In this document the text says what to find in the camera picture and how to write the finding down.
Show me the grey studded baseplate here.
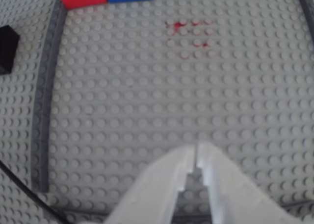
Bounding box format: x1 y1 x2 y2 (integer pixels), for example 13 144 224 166
0 0 314 224

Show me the black cable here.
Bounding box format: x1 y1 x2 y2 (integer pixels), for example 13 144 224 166
0 159 71 224

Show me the black brick cube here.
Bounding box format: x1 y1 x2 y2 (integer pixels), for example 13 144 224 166
0 25 20 75

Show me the dark grey brick wall strip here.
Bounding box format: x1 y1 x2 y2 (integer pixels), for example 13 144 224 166
294 0 314 41
49 171 314 224
30 0 68 193

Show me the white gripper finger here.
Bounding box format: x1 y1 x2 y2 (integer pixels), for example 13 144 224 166
197 142 306 224
105 142 197 224

